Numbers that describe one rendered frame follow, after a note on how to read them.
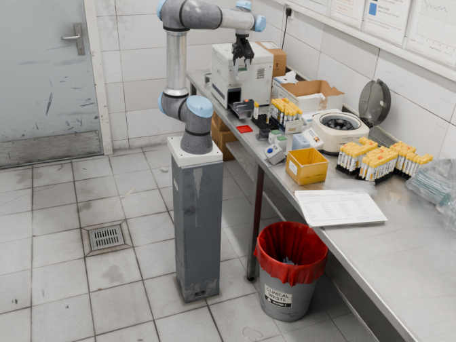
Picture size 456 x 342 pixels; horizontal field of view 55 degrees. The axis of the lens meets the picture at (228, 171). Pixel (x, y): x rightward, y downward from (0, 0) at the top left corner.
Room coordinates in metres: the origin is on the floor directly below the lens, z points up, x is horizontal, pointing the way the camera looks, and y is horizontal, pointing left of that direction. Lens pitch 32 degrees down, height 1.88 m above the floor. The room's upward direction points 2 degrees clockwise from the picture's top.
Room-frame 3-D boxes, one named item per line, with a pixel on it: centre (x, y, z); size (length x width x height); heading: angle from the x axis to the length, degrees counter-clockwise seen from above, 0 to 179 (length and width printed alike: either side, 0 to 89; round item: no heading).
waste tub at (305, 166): (1.62, -0.34, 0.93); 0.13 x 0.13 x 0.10; 21
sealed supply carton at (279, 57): (2.94, -0.21, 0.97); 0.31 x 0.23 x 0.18; 15
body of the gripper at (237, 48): (2.25, -0.04, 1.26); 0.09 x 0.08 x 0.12; 20
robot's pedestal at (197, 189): (1.77, 0.15, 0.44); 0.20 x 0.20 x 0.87; 22
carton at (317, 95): (2.29, -0.44, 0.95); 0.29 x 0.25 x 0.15; 112
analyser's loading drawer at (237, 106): (2.24, -0.04, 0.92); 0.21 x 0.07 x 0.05; 22
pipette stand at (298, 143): (1.78, -0.33, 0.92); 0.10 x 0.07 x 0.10; 17
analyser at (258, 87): (2.46, -0.06, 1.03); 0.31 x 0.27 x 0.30; 22
